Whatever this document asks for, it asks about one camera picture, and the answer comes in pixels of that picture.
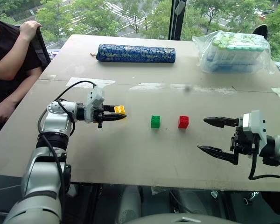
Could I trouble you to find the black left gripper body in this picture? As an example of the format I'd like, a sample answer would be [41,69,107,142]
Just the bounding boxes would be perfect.
[93,105,108,129]

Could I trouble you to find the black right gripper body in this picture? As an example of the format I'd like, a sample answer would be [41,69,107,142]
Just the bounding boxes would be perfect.
[230,117,260,155]

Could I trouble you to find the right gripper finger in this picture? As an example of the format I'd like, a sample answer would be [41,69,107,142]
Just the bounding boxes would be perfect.
[196,145,239,166]
[203,116,240,129]

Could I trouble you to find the yellow toy brick cube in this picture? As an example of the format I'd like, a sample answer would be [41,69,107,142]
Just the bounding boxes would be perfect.
[113,105,127,116]

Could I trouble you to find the person's left hand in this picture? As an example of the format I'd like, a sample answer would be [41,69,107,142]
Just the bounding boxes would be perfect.
[0,100,17,128]

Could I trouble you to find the person's right hand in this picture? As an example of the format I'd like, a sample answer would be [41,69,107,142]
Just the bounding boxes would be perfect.
[19,20,42,42]

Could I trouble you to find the red toy brick cube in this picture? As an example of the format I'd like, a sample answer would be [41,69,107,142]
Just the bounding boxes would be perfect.
[178,115,190,129]

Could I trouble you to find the green toy brick cube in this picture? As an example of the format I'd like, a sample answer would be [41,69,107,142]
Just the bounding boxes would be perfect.
[150,115,161,129]

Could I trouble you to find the blue patterned foam roll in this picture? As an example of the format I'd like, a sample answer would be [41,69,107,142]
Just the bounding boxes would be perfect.
[97,43,176,64]

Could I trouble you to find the clear plastic bag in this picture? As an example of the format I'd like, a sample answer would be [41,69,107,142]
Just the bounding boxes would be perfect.
[192,30,277,75]

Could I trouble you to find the crumpled clear plastic scrap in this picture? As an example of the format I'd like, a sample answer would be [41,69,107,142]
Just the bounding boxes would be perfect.
[150,186,169,196]

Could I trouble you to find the clear box of green-capped tubes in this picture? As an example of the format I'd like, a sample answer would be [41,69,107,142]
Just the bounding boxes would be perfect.
[206,32,271,73]

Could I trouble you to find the grey robot torso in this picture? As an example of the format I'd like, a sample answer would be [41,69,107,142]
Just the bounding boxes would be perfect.
[116,213,243,224]

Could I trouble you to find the black mesh office chair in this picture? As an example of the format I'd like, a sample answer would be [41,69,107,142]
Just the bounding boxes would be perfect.
[28,24,52,71]

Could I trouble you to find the grey rounded shape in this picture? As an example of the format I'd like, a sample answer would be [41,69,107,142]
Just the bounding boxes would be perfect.
[116,185,143,224]

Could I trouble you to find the black rounded chair back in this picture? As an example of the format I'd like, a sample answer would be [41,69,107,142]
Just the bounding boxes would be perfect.
[252,24,269,41]

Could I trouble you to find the person's black t-shirt torso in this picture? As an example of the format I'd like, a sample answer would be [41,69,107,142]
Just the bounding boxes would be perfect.
[0,16,44,110]

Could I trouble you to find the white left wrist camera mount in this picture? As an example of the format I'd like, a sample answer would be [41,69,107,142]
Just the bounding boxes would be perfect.
[84,85,106,124]

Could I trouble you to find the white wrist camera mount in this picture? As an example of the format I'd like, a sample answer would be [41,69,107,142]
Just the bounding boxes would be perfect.
[242,110,268,156]
[84,85,106,124]

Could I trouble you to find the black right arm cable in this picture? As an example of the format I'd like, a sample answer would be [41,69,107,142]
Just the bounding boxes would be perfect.
[248,140,280,182]

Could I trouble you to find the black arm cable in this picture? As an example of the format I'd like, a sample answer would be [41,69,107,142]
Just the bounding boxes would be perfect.
[37,80,98,212]
[248,140,280,182]

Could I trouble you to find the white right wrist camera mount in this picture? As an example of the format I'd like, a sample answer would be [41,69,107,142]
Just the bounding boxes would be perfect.
[242,110,268,156]

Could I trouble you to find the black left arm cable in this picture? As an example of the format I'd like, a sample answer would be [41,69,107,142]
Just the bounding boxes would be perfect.
[37,80,98,212]

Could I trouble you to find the black window frame post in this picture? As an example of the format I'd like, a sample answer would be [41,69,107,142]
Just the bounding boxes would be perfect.
[168,0,186,41]

